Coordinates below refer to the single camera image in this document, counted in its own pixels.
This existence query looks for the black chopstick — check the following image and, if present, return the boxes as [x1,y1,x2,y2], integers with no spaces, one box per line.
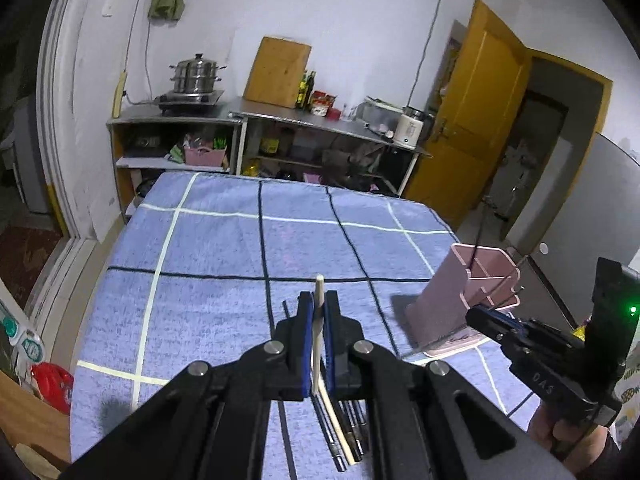
[280,299,300,480]
[310,394,347,472]
[337,401,364,463]
[350,400,370,454]

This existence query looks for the white electric kettle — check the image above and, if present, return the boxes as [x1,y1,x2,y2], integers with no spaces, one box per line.
[393,106,425,148]

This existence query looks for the steel kitchen counter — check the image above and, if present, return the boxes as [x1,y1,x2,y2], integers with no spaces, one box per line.
[227,98,431,196]

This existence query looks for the pink utensil holder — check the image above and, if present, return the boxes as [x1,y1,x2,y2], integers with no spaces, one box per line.
[405,243,522,356]

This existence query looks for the dark oil bottle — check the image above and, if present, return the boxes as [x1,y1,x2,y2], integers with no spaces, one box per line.
[295,70,316,110]

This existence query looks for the blue checked tablecloth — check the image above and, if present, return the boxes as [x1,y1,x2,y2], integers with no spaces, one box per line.
[69,170,544,480]

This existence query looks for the grey refrigerator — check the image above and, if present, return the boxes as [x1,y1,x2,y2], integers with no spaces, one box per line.
[506,134,639,327]

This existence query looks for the steel steamer pot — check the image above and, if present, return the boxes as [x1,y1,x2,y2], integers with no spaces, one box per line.
[170,53,227,94]

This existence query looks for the red plastic bag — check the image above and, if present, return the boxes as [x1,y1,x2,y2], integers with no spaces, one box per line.
[32,362,74,415]

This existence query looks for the low steel shelf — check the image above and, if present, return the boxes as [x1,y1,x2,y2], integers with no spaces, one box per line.
[107,105,247,219]

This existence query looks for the red seasoning jar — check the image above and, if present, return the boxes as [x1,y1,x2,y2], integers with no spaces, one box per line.
[309,90,335,117]

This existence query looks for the yellow wooden door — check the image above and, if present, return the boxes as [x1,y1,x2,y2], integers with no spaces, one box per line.
[402,0,532,228]

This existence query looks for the pink basket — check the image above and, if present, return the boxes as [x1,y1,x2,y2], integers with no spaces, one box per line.
[184,146,228,168]

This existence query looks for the white power strip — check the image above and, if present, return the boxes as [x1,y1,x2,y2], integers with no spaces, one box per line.
[112,70,127,118]

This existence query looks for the induction cooker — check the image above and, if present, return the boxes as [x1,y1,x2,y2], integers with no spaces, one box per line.
[153,90,224,115]

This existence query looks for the cream wooden chopstick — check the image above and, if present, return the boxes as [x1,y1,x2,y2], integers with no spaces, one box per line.
[310,274,355,466]

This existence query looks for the wooden cutting board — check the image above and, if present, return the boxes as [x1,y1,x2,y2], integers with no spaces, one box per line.
[243,37,311,108]

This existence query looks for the right hand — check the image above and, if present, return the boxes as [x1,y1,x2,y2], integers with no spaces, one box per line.
[527,402,617,479]

